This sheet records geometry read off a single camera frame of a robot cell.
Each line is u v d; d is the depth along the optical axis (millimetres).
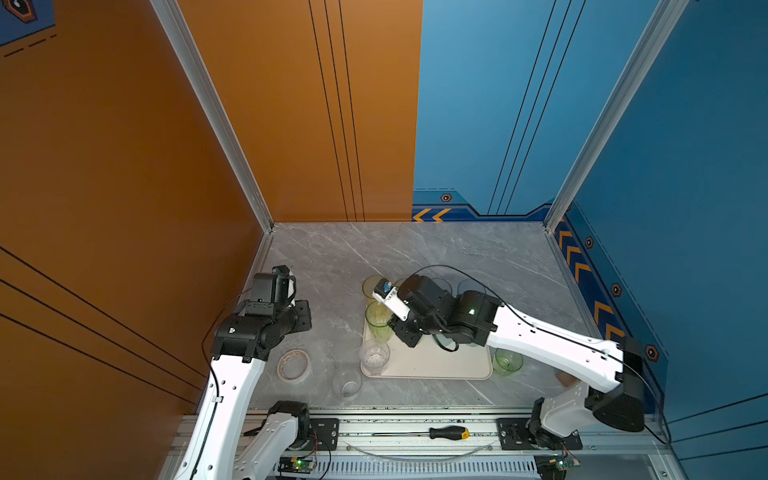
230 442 384
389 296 589
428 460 709
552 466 705
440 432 726
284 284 538
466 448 724
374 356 850
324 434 734
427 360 891
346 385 809
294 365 849
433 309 499
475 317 471
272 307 503
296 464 708
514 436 725
